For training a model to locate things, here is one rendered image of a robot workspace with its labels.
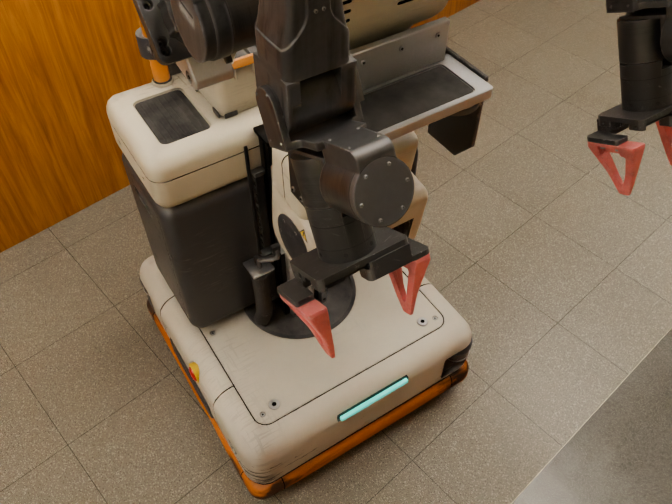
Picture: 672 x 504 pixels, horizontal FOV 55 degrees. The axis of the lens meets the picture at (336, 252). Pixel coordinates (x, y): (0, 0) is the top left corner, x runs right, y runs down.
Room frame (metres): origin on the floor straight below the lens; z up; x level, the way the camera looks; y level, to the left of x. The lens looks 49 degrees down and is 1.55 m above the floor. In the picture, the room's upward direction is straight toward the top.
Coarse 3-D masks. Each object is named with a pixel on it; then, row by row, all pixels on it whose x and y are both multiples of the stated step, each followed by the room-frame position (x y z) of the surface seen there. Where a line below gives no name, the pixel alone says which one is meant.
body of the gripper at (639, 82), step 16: (624, 64) 0.66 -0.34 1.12; (640, 64) 0.64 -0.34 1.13; (656, 64) 0.64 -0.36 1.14; (624, 80) 0.65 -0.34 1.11; (640, 80) 0.64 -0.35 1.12; (656, 80) 0.63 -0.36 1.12; (624, 96) 0.64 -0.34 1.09; (640, 96) 0.63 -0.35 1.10; (656, 96) 0.62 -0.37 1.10; (608, 112) 0.64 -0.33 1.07; (624, 112) 0.63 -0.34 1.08; (640, 112) 0.62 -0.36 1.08; (656, 112) 0.61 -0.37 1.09; (640, 128) 0.59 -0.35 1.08
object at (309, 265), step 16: (320, 224) 0.40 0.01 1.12; (336, 224) 0.40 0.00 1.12; (352, 224) 0.40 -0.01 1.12; (320, 240) 0.40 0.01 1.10; (336, 240) 0.40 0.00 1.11; (352, 240) 0.40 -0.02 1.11; (368, 240) 0.40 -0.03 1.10; (384, 240) 0.42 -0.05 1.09; (400, 240) 0.41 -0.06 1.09; (304, 256) 0.41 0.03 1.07; (320, 256) 0.40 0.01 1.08; (336, 256) 0.39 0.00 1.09; (352, 256) 0.39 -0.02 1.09; (368, 256) 0.39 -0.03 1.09; (304, 272) 0.38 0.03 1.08; (320, 272) 0.38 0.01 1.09; (336, 272) 0.37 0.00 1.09; (352, 272) 0.38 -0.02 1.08; (320, 288) 0.36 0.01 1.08
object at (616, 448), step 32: (640, 384) 0.34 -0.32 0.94; (608, 416) 0.31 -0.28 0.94; (640, 416) 0.31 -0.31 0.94; (576, 448) 0.27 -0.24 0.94; (608, 448) 0.27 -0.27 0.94; (640, 448) 0.27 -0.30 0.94; (544, 480) 0.24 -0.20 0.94; (576, 480) 0.24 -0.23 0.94; (608, 480) 0.24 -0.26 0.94; (640, 480) 0.24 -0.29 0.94
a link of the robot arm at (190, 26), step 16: (176, 0) 0.57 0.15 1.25; (192, 0) 0.53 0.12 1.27; (208, 0) 0.54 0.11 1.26; (224, 0) 0.54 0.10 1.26; (176, 16) 0.58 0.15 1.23; (192, 16) 0.54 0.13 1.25; (208, 16) 0.53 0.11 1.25; (224, 16) 0.53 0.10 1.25; (192, 32) 0.54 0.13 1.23; (208, 32) 0.52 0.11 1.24; (224, 32) 0.53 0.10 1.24; (192, 48) 0.55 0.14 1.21; (208, 48) 0.52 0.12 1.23; (224, 48) 0.53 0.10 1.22
